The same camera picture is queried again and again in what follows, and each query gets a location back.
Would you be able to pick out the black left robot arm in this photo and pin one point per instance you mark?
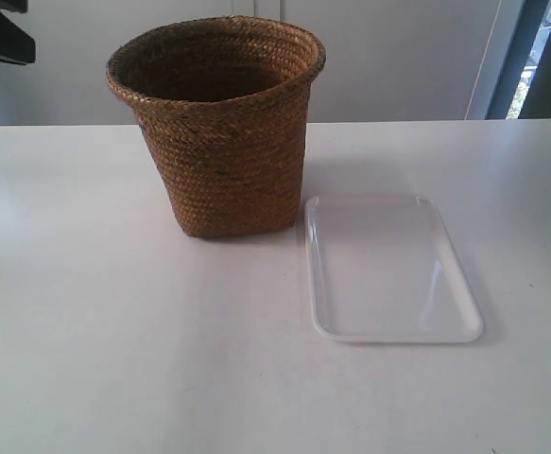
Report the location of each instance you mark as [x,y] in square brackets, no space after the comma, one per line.
[16,46]

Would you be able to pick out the white rectangular plastic tray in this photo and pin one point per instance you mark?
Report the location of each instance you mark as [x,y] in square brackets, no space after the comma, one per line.
[383,269]

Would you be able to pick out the brown woven wicker basket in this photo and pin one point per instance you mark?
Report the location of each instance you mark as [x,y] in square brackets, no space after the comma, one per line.
[222,105]

